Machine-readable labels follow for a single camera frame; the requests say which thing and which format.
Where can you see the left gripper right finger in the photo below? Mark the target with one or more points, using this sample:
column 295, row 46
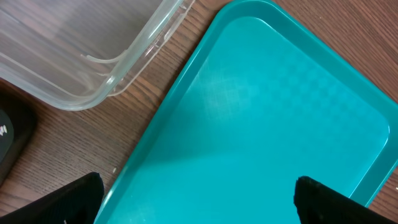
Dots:
column 319, row 204

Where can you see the black plastic tray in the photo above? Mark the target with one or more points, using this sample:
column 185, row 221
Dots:
column 18, row 122

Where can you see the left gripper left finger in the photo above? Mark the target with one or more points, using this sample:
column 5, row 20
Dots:
column 76, row 202

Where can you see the clear plastic bin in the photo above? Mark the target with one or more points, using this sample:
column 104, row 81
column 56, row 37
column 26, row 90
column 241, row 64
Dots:
column 72, row 54

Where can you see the teal plastic tray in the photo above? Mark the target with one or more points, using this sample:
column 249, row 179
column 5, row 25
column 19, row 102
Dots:
column 260, row 103

